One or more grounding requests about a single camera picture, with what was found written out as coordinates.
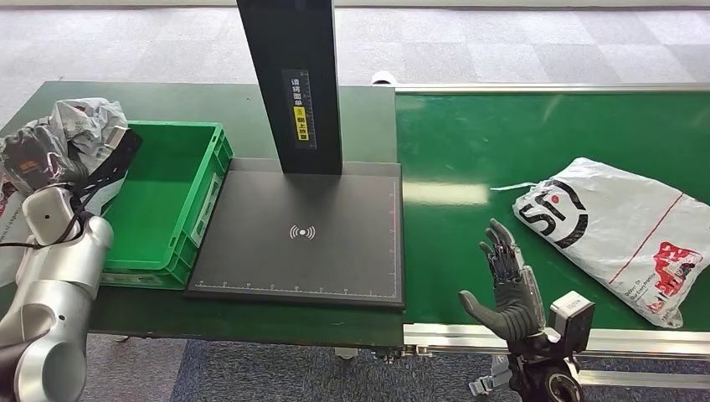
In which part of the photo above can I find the black inbound scanner machine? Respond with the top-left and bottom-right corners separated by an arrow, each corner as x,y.
184,0 -> 406,310

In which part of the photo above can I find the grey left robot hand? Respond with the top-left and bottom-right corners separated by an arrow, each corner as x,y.
2,126 -> 90,193

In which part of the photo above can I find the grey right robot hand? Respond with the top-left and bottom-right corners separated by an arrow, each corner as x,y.
458,218 -> 548,343

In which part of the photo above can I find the white package with black logo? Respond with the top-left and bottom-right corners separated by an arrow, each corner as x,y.
490,157 -> 710,330

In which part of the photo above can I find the dark green table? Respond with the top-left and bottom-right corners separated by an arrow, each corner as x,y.
0,81 -> 407,350

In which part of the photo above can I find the green plastic crate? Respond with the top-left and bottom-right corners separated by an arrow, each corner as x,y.
98,121 -> 234,291

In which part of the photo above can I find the green conveyor belt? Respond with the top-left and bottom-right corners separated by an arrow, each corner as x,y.
394,90 -> 710,334

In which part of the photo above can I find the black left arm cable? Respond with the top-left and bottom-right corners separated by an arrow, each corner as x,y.
0,176 -> 107,249

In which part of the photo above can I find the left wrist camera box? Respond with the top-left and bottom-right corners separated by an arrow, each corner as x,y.
83,125 -> 144,193

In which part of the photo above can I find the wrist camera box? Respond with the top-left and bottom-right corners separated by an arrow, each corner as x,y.
83,125 -> 144,193
548,291 -> 596,357

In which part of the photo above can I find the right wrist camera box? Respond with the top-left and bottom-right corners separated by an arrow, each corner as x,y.
548,291 -> 596,357

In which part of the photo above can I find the grey package with red print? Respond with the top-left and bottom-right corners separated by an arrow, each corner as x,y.
0,97 -> 131,290

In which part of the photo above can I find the aluminium conveyor frame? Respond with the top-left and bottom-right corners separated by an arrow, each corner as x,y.
370,70 -> 710,399

